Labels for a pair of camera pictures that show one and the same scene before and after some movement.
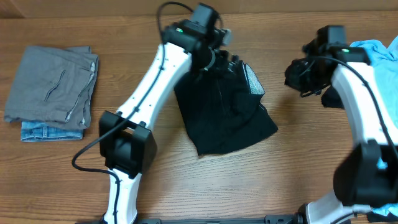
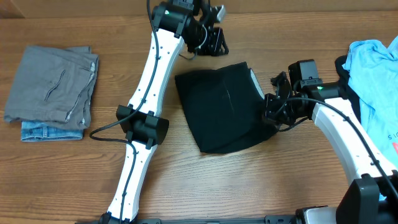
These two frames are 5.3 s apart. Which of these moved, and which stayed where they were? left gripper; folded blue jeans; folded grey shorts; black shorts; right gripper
Moved: right gripper; left gripper
Stayed: folded blue jeans; folded grey shorts; black shorts
